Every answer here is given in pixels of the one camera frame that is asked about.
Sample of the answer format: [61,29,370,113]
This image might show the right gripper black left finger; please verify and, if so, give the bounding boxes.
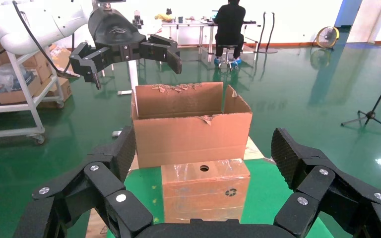
[13,126,154,238]

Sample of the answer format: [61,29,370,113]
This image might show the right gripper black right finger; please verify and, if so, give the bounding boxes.
[271,128,381,238]

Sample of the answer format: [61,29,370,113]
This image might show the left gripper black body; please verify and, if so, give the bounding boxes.
[88,8,148,63]

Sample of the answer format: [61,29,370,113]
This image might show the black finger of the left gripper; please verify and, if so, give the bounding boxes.
[69,42,112,90]
[140,34,182,74]

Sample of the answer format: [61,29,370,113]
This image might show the small taped cardboard box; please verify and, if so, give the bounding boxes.
[161,158,251,224]

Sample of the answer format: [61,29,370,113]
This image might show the printed flat cardboard sheet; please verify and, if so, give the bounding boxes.
[49,44,79,79]

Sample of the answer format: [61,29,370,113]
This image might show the large open cardboard carton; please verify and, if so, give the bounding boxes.
[130,82,253,169]

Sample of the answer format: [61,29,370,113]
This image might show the black device on desk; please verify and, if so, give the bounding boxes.
[132,9,144,30]

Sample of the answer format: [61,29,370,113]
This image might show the yellow object on table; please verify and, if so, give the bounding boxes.
[154,8,174,23]

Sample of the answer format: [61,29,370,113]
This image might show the white work table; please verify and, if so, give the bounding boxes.
[161,18,260,63]

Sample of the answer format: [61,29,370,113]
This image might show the green table cloth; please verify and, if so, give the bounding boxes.
[106,158,334,238]

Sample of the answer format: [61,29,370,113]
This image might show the black swivel stool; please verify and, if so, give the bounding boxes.
[216,44,241,71]

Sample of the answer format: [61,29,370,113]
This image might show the white shelf cart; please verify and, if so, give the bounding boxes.
[0,46,64,145]

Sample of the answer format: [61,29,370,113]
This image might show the seated person in black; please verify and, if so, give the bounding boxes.
[212,0,247,66]

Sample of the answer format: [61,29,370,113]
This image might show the clear plastic bag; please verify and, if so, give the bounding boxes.
[0,63,35,94]

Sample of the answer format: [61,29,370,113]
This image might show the black tripod stand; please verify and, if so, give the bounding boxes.
[341,59,381,137]

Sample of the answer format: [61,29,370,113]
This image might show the black pole floor stand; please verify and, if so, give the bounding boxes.
[256,12,278,54]

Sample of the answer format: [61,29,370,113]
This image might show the yellow floor fan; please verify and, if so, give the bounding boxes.
[312,26,340,52]

